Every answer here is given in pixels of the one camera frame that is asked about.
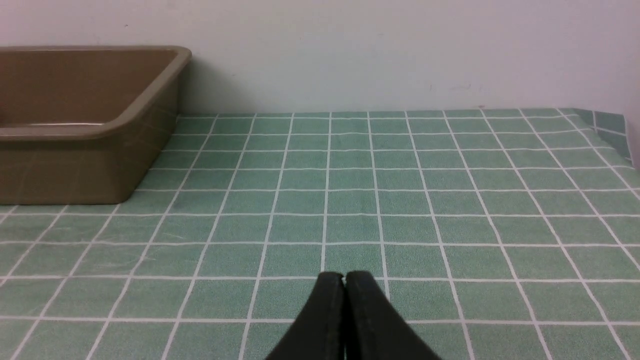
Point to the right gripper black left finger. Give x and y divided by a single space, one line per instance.
316 332

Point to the green checkered tablecloth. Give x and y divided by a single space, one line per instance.
496 233

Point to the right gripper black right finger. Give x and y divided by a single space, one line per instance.
374 329

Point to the olive green plastic bin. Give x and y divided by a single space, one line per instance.
82 125

